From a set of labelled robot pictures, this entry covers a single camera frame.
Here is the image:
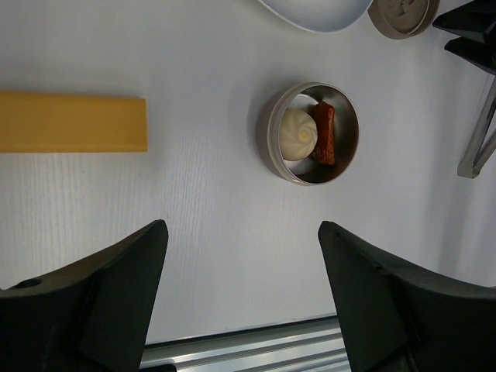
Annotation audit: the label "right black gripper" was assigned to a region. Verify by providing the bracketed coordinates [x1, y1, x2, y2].
[432, 1, 495, 75]

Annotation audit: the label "aluminium front rail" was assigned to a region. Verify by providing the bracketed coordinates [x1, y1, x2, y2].
[139, 316, 351, 371]

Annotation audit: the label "white oval plate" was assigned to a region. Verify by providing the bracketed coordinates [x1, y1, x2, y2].
[259, 0, 373, 33]

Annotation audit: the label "yellow wooden block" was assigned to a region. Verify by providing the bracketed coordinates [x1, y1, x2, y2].
[1, 91, 148, 153]

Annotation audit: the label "round metal lunch box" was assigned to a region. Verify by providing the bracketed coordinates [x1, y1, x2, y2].
[265, 82, 360, 186]

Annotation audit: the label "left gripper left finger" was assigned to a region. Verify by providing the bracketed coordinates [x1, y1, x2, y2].
[1, 220, 168, 371]

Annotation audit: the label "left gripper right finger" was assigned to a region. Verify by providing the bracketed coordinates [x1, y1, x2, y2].
[318, 222, 495, 371]

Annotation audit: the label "metal tongs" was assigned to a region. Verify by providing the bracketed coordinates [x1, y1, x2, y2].
[457, 78, 495, 179]

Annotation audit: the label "orange sausage toy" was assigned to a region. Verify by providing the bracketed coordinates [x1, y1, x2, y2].
[312, 102, 336, 166]

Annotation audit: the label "beige bun toy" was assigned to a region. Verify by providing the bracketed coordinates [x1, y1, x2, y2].
[279, 109, 318, 161]

